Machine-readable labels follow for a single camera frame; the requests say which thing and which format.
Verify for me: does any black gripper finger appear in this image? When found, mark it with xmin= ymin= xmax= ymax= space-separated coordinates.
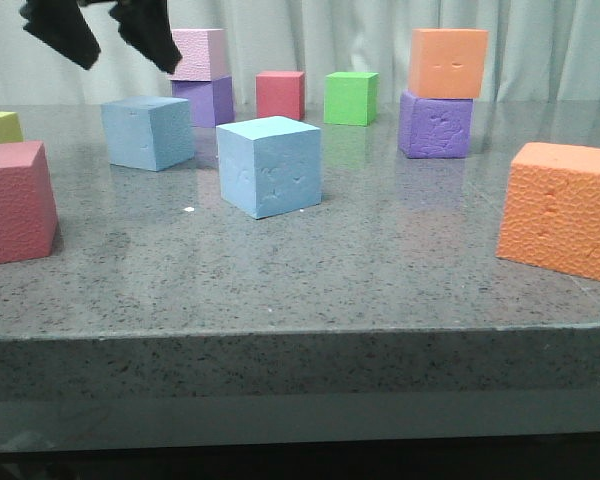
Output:
xmin=109 ymin=0 xmax=182 ymax=74
xmin=19 ymin=0 xmax=101 ymax=70

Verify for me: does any light blue foam block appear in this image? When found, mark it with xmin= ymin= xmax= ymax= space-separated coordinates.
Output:
xmin=101 ymin=96 xmax=195 ymax=172
xmin=216 ymin=116 xmax=322 ymax=219

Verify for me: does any purple foam block under pink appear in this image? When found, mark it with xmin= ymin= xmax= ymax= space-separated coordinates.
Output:
xmin=171 ymin=76 xmax=235 ymax=128

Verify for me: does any yellow foam block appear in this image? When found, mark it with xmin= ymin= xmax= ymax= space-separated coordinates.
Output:
xmin=0 ymin=110 xmax=25 ymax=146

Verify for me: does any small red foam block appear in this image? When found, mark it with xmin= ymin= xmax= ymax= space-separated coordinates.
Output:
xmin=256 ymin=71 xmax=305 ymax=120

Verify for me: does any large red foam block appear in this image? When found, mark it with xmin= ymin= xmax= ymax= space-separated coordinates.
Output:
xmin=0 ymin=141 xmax=58 ymax=264

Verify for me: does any green foam block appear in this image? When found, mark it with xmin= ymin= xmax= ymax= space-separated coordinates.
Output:
xmin=323 ymin=72 xmax=379 ymax=126

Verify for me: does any purple foam block under orange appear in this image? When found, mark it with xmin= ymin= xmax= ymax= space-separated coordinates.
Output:
xmin=398 ymin=90 xmax=474 ymax=159

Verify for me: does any orange foam block on purple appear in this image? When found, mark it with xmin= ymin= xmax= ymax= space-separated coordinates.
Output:
xmin=407 ymin=28 xmax=489 ymax=99

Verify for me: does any grey-green curtain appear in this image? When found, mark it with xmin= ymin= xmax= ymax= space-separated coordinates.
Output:
xmin=0 ymin=1 xmax=600 ymax=105

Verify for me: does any large orange foam block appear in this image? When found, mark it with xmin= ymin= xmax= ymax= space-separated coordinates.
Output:
xmin=496 ymin=142 xmax=600 ymax=281

